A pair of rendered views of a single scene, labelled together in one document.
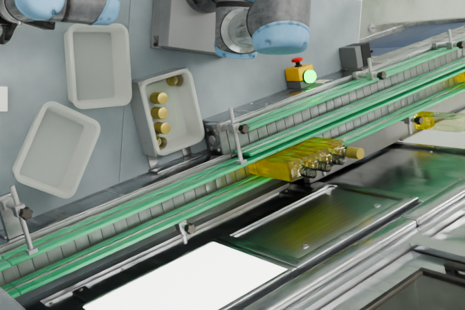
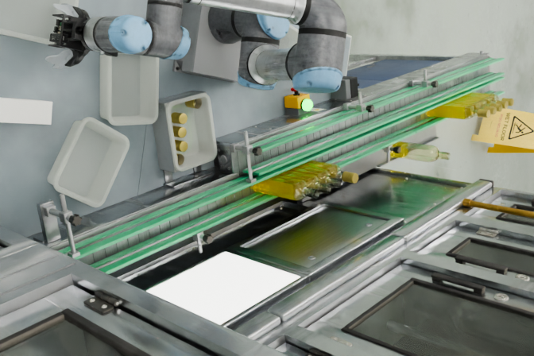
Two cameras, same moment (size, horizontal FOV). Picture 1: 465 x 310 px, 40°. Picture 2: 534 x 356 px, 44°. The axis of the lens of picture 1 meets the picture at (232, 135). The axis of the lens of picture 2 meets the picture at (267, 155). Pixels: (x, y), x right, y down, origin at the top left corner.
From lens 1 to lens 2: 0.37 m
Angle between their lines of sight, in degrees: 9
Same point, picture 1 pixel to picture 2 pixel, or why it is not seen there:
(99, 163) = (122, 176)
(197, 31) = (218, 59)
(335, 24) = not seen: hidden behind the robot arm
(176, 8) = (202, 37)
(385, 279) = (383, 287)
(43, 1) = (136, 39)
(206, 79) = (218, 102)
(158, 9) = not seen: hidden behind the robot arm
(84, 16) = (162, 52)
